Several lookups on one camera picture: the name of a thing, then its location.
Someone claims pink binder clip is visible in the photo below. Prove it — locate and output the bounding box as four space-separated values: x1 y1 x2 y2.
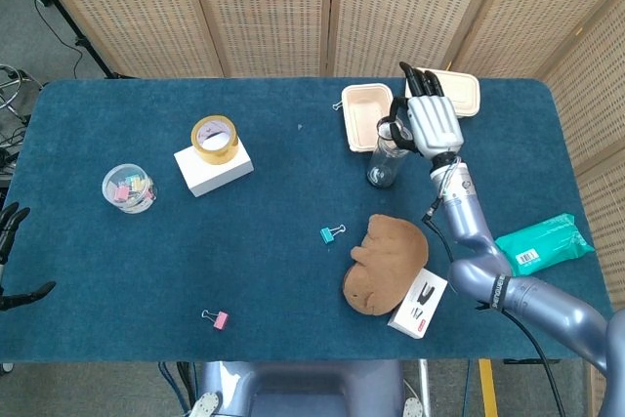
200 309 229 330

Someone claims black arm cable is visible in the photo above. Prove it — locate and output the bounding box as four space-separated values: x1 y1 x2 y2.
422 196 567 417

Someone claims clear jar of binder clips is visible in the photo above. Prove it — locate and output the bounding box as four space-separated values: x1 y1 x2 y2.
102 163 158 215

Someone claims black floor cable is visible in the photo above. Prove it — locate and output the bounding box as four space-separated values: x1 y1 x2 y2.
27 0 88 67

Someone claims green wet wipes pack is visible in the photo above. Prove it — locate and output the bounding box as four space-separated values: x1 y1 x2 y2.
495 213 596 276

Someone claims woven bamboo folding screen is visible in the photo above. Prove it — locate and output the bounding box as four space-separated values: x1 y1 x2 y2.
21 0 625 311

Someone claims brown capybara plush toy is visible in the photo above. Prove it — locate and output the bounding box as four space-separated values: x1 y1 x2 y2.
342 213 431 315

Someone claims black and silver right hand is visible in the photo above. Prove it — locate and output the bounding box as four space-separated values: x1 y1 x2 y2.
390 62 464 160

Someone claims open beige food container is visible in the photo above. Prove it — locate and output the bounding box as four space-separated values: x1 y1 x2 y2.
341 83 399 153

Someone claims yellow packing tape roll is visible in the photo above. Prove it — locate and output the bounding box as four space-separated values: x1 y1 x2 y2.
190 114 240 165

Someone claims clear glass jar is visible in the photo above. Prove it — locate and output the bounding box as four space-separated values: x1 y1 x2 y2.
366 117 414 188

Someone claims lidded beige food container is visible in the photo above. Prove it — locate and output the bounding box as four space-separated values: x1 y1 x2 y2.
404 66 481 120

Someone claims black stand leg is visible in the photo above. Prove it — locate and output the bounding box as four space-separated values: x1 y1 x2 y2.
13 0 121 80

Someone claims plain white box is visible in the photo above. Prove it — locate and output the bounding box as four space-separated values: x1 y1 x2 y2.
173 138 255 198

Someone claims black and silver left hand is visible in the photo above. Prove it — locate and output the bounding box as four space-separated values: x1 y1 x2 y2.
0 201 57 312

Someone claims chrome stool frame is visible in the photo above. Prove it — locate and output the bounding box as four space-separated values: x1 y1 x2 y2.
0 63 43 128

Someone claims white stapler box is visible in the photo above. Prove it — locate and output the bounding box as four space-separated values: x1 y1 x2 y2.
387 268 449 339

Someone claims blue carpet table cover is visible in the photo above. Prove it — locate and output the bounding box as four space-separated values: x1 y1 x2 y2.
0 77 614 364

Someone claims blue cable bundle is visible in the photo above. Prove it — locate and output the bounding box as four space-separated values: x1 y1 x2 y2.
158 361 197 417

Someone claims blue-grey robot torso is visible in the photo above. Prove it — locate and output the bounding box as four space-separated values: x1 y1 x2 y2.
188 360 427 417

